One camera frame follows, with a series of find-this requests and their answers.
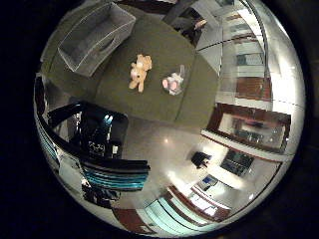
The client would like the white pink bunny plush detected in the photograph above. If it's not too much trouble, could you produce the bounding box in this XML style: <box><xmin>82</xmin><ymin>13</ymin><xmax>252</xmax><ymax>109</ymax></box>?
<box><xmin>161</xmin><ymin>64</ymin><xmax>187</xmax><ymax>97</ymax></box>

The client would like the tan teddy bear plush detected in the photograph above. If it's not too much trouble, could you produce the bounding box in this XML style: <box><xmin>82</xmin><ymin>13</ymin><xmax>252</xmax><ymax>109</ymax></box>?
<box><xmin>128</xmin><ymin>53</ymin><xmax>154</xmax><ymax>94</ymax></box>

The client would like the black equipment cart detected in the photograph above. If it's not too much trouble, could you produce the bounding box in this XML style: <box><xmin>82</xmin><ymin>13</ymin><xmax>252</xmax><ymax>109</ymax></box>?
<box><xmin>35</xmin><ymin>76</ymin><xmax>152</xmax><ymax>201</ymax></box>

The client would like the olive green table cloth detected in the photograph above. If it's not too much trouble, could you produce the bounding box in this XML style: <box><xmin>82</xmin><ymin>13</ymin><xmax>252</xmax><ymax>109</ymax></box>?
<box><xmin>39</xmin><ymin>0</ymin><xmax>221</xmax><ymax>128</ymax></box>

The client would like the wood framed glass window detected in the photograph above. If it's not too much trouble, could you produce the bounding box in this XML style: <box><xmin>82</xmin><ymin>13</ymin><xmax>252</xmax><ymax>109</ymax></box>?
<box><xmin>206</xmin><ymin>103</ymin><xmax>292</xmax><ymax>155</ymax></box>

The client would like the person seated in dark clothes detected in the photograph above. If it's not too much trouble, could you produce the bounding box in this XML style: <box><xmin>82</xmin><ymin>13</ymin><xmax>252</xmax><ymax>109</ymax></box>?
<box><xmin>170</xmin><ymin>8</ymin><xmax>208</xmax><ymax>46</ymax></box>

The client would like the grey fabric storage bin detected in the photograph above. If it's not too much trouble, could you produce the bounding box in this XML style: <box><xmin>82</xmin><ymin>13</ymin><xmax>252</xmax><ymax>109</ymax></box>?
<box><xmin>57</xmin><ymin>1</ymin><xmax>138</xmax><ymax>78</ymax></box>

